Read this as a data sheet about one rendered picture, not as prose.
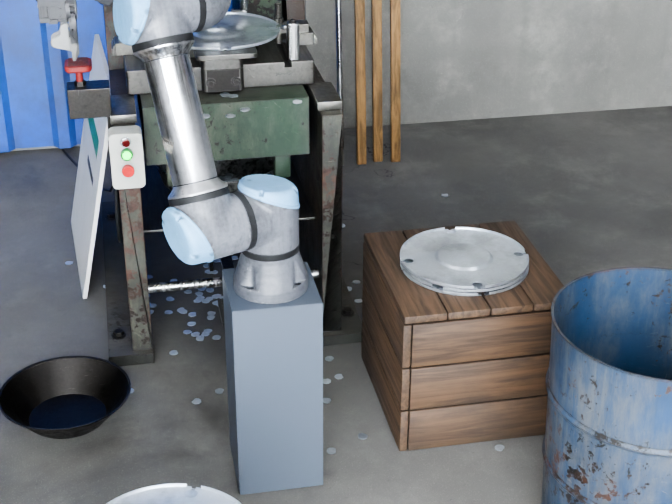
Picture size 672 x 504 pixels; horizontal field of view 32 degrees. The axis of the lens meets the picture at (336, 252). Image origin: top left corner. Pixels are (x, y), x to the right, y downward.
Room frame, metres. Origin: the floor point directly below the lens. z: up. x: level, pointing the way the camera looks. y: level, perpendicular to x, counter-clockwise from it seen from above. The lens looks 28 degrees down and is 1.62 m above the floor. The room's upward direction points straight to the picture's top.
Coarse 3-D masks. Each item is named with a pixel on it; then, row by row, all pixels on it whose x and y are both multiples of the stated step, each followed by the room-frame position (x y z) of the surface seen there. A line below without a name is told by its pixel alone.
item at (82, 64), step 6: (66, 60) 2.58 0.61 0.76; (72, 60) 2.58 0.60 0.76; (78, 60) 2.58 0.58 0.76; (84, 60) 2.58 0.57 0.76; (90, 60) 2.58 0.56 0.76; (66, 66) 2.54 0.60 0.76; (72, 66) 2.54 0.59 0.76; (78, 66) 2.54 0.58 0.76; (84, 66) 2.54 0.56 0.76; (90, 66) 2.55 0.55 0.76; (72, 72) 2.54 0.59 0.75; (78, 72) 2.54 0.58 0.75; (84, 72) 2.54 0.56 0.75; (78, 78) 2.56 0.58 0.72
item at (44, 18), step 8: (40, 0) 2.53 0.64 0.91; (48, 0) 2.53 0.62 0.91; (56, 0) 2.53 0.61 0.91; (64, 0) 2.53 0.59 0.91; (72, 0) 2.54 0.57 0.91; (40, 8) 2.53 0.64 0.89; (48, 8) 2.53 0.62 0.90; (56, 8) 2.54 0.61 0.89; (64, 8) 2.54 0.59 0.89; (40, 16) 2.52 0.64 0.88; (48, 16) 2.53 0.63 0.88; (56, 16) 2.54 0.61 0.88; (64, 16) 2.54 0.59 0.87
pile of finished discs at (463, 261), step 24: (408, 240) 2.45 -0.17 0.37; (432, 240) 2.46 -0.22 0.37; (456, 240) 2.46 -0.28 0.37; (480, 240) 2.46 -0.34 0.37; (504, 240) 2.46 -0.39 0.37; (408, 264) 2.34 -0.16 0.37; (432, 264) 2.34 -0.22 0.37; (456, 264) 2.33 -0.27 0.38; (480, 264) 2.33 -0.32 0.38; (504, 264) 2.34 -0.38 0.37; (528, 264) 2.34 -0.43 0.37; (432, 288) 2.26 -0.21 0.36; (456, 288) 2.25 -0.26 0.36; (480, 288) 2.25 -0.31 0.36; (504, 288) 2.26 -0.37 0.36
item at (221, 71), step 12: (252, 48) 2.61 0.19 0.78; (204, 60) 2.56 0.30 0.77; (216, 60) 2.68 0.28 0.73; (228, 60) 2.69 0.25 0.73; (240, 60) 2.69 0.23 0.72; (204, 72) 2.68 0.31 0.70; (216, 72) 2.68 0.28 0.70; (228, 72) 2.69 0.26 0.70; (240, 72) 2.69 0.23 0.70; (204, 84) 2.68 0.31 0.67; (216, 84) 2.68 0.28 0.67; (228, 84) 2.69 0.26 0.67; (240, 84) 2.69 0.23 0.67
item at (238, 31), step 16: (224, 16) 2.86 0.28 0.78; (240, 16) 2.86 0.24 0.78; (256, 16) 2.85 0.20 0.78; (208, 32) 2.71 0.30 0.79; (224, 32) 2.71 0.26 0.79; (240, 32) 2.71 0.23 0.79; (256, 32) 2.73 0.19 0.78; (272, 32) 2.73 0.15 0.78; (192, 48) 2.60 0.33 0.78; (208, 48) 2.59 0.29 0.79; (240, 48) 2.61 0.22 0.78
